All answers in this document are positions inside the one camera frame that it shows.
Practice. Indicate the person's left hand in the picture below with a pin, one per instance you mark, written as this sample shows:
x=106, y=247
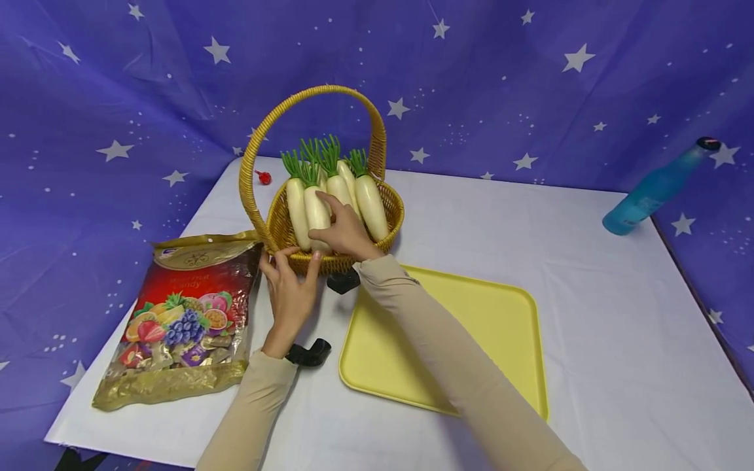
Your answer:
x=290, y=294

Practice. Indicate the person's right hand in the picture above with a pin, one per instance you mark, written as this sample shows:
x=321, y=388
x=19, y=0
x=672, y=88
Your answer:
x=349, y=234

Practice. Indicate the person's right thumb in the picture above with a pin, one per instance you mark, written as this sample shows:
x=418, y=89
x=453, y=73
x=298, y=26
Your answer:
x=321, y=237

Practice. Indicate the person's right index finger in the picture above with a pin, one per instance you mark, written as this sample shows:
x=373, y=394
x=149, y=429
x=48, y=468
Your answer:
x=330, y=201

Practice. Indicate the person's left thumb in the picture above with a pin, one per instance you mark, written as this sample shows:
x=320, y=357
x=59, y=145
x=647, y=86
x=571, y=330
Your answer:
x=314, y=265

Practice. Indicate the person's left index finger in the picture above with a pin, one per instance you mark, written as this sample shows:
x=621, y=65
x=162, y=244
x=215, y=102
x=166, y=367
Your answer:
x=287, y=252

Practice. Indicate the person's left fingers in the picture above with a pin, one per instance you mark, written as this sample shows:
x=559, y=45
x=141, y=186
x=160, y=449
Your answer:
x=266, y=263

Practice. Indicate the white radish with green leaves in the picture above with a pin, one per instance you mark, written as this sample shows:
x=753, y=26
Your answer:
x=349, y=178
x=372, y=206
x=298, y=212
x=339, y=188
x=315, y=210

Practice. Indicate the person's left forearm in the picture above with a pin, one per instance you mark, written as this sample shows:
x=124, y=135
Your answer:
x=247, y=418

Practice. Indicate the person's right forearm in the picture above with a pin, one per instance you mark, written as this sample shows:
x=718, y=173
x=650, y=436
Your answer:
x=459, y=366

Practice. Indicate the small red object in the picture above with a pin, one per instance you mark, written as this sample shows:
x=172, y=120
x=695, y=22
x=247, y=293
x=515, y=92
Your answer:
x=264, y=177

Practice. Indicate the red and gold candy bag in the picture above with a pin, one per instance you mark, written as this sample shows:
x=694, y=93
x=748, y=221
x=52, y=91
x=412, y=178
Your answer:
x=177, y=320

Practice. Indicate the yellow plastic tray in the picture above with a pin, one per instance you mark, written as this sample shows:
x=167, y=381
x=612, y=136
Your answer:
x=500, y=327

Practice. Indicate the blue bottle with black cap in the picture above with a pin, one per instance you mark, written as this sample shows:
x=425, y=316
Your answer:
x=648, y=193

